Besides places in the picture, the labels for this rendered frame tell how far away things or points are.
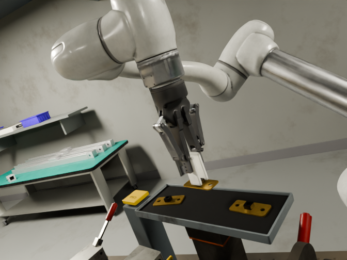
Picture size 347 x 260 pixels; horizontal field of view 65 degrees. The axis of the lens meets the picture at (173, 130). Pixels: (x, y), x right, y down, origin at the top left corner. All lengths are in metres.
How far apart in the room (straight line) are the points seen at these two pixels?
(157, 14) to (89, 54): 0.16
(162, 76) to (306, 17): 2.73
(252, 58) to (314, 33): 2.23
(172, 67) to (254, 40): 0.53
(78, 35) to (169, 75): 0.20
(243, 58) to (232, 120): 2.40
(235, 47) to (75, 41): 0.60
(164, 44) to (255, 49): 0.52
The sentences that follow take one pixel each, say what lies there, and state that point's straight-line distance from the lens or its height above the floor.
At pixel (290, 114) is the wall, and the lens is 3.33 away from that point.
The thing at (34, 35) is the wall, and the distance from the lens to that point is 4.47.
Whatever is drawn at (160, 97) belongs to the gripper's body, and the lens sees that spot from 0.55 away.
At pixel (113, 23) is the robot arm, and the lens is 0.56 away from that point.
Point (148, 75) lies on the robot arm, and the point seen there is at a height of 1.49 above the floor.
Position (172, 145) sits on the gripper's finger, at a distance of 0.56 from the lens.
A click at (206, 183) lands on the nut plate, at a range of 0.64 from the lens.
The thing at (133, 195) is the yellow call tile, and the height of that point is 1.16.
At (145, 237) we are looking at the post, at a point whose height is 1.04.
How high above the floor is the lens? 1.50
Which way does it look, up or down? 14 degrees down
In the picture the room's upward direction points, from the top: 19 degrees counter-clockwise
